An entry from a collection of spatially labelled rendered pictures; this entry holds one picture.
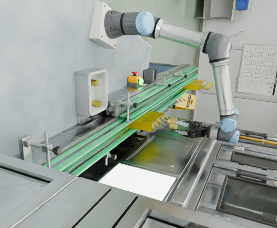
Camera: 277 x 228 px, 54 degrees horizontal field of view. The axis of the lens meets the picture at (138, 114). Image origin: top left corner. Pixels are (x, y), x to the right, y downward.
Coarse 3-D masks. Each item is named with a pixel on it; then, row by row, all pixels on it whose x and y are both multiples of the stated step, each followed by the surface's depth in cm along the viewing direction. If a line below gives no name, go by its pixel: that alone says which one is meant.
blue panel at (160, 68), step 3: (150, 66) 299; (153, 66) 300; (156, 66) 301; (159, 66) 301; (162, 66) 302; (165, 66) 303; (168, 66) 304; (171, 66) 304; (174, 66) 305; (156, 69) 282; (159, 69) 283; (162, 69) 284; (165, 69) 284; (168, 69) 285; (156, 72) 264; (159, 72) 264
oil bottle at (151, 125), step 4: (136, 120) 163; (140, 120) 163; (144, 120) 163; (148, 120) 163; (152, 120) 163; (132, 124) 164; (136, 124) 163; (140, 124) 162; (144, 124) 161; (148, 124) 160; (152, 124) 159; (156, 124) 160; (136, 128) 164; (140, 128) 163; (144, 128) 162; (148, 128) 161; (152, 128) 159; (156, 128) 160
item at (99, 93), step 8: (96, 72) 138; (104, 72) 147; (88, 80) 134; (104, 80) 149; (96, 88) 152; (104, 88) 150; (96, 96) 154; (104, 96) 152; (104, 104) 153; (96, 112) 144
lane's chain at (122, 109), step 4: (188, 68) 295; (180, 72) 268; (172, 76) 245; (172, 84) 249; (148, 88) 197; (164, 88) 231; (140, 92) 184; (132, 96) 174; (124, 100) 164; (144, 100) 193; (120, 108) 160; (124, 108) 165; (120, 112) 161; (124, 112) 166
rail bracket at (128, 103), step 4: (128, 96) 150; (120, 100) 153; (128, 100) 150; (116, 104) 153; (124, 104) 152; (128, 104) 150; (132, 104) 150; (136, 104) 149; (128, 108) 152; (128, 112) 153; (128, 116) 153; (128, 120) 154
